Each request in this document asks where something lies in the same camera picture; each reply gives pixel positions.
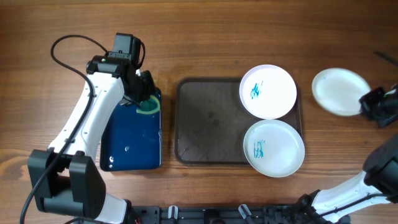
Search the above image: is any brown serving tray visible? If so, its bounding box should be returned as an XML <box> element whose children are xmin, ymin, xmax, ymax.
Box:
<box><xmin>174</xmin><ymin>77</ymin><xmax>303</xmax><ymax>166</ymax></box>

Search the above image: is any white plate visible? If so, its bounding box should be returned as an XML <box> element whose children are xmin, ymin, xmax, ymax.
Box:
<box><xmin>312</xmin><ymin>68</ymin><xmax>371</xmax><ymax>116</ymax></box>
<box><xmin>239</xmin><ymin>65</ymin><xmax>297</xmax><ymax>119</ymax></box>
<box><xmin>243</xmin><ymin>119</ymin><xmax>305</xmax><ymax>178</ymax></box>

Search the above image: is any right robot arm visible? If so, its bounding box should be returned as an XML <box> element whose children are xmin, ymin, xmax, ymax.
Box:
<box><xmin>295</xmin><ymin>85</ymin><xmax>397</xmax><ymax>223</ymax></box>

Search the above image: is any black water tray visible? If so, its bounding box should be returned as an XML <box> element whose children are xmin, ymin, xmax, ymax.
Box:
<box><xmin>99</xmin><ymin>88</ymin><xmax>162</xmax><ymax>172</ymax></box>

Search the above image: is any green yellow sponge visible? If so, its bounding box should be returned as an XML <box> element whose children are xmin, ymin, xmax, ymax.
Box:
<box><xmin>136</xmin><ymin>95</ymin><xmax>160</xmax><ymax>115</ymax></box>

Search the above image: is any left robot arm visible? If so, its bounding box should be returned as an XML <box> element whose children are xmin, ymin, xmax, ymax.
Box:
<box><xmin>27</xmin><ymin>33</ymin><xmax>162</xmax><ymax>223</ymax></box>

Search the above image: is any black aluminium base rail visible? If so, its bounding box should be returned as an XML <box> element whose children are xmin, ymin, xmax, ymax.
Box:
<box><xmin>123</xmin><ymin>204</ymin><xmax>327</xmax><ymax>224</ymax></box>

